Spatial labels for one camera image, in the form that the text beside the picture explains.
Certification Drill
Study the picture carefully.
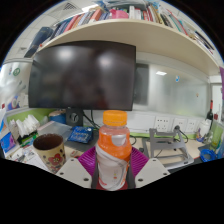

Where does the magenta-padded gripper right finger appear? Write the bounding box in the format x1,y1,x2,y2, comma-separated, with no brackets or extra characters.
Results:
128,146,171,190

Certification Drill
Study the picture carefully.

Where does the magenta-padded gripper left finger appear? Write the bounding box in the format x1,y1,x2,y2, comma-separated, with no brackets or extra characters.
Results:
54,146,100,190

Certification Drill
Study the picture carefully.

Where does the orange-capped drink bottle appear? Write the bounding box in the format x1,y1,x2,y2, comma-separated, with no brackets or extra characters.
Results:
95,109,133,192

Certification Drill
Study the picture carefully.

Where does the beige floral mug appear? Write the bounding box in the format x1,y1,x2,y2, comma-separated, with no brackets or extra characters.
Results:
32,133,67,174

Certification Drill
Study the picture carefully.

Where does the blue circuit board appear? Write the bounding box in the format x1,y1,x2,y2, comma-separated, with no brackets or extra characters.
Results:
67,125,94,144

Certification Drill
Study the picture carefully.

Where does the clear plastic box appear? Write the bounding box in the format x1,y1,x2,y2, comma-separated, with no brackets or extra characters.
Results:
36,120,73,138

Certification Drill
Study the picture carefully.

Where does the blue round tin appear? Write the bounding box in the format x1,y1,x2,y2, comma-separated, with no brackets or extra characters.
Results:
48,109,68,125

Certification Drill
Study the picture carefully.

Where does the stack of white napkins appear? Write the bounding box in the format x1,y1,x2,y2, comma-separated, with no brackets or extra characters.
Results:
9,114,41,139

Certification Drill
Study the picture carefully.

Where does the blue tissue box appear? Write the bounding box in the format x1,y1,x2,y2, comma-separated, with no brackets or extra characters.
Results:
0,119,16,154

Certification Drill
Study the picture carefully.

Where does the dark wine bottle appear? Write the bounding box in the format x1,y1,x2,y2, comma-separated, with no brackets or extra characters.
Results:
206,99,214,122

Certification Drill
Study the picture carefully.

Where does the black computer monitor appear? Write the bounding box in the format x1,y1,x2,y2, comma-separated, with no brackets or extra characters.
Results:
28,40,137,127

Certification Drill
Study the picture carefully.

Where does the purple hanging banner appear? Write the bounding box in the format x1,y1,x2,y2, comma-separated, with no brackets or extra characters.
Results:
218,66,224,98

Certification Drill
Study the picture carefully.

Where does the navy blue box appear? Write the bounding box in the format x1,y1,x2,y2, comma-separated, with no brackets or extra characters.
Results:
23,26,54,58

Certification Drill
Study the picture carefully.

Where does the blue coiled cable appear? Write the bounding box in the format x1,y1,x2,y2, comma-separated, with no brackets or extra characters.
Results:
199,148,218,163

